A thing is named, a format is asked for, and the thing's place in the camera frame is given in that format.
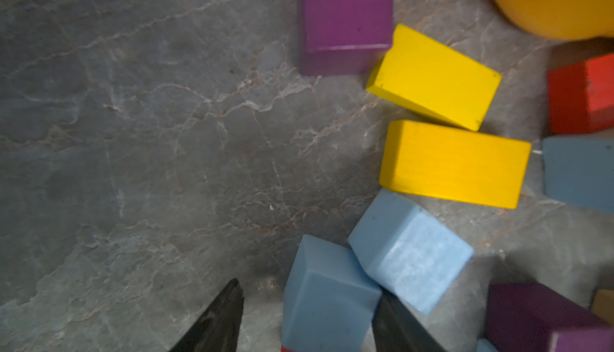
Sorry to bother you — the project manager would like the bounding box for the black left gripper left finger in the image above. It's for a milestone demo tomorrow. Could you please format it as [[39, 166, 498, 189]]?
[[169, 278, 245, 352]]

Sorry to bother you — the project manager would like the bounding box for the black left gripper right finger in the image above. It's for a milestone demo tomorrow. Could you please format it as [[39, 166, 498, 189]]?
[[372, 291, 446, 352]]

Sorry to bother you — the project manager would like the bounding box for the blue block pair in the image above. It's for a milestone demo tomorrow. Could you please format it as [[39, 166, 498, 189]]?
[[281, 235, 382, 351], [349, 188, 473, 315]]

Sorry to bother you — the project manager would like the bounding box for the yellow plastic tub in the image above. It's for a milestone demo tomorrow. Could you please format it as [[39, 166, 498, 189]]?
[[494, 0, 613, 40]]

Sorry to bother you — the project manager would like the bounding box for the purple cube block centre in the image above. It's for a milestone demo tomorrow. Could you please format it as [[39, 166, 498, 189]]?
[[485, 283, 613, 351]]

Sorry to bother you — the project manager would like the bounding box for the purple cube block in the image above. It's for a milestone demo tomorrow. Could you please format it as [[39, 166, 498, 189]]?
[[298, 0, 393, 76], [485, 283, 613, 351]]

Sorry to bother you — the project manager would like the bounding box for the wooden block slanted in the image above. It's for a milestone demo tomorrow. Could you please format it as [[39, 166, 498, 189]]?
[[591, 289, 614, 327]]

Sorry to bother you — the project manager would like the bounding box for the yellow block near purple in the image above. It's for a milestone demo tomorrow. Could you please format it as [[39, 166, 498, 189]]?
[[366, 24, 502, 131]]

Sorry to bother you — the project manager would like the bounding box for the red block by tub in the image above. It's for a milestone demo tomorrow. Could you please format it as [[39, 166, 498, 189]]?
[[547, 54, 613, 135]]

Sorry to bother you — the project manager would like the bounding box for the purple cube block upper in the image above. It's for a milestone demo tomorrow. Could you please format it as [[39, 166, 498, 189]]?
[[298, 0, 393, 76]]

